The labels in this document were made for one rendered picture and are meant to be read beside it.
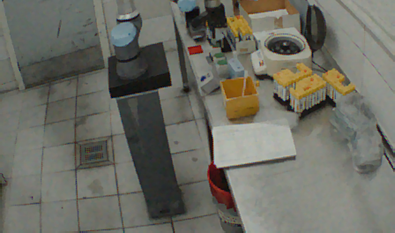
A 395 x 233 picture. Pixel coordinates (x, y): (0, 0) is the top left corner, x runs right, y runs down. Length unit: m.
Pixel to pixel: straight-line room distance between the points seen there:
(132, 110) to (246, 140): 0.62
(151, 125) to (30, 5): 2.03
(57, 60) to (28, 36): 0.41
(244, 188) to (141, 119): 0.77
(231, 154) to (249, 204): 0.26
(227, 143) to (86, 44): 2.44
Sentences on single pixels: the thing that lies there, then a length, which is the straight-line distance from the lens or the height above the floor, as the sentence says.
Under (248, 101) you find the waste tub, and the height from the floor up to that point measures 0.95.
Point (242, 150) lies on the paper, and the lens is 1.78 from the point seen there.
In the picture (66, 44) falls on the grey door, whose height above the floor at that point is 0.34.
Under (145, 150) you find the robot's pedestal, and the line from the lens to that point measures 2.37.
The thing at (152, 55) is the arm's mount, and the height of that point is 0.95.
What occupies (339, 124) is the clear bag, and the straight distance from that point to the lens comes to 1.86.
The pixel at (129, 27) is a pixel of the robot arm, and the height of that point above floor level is 1.17.
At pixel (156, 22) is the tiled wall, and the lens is 4.06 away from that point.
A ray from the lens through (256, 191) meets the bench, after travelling 1.65.
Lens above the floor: 2.09
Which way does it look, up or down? 36 degrees down
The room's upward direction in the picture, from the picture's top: 8 degrees counter-clockwise
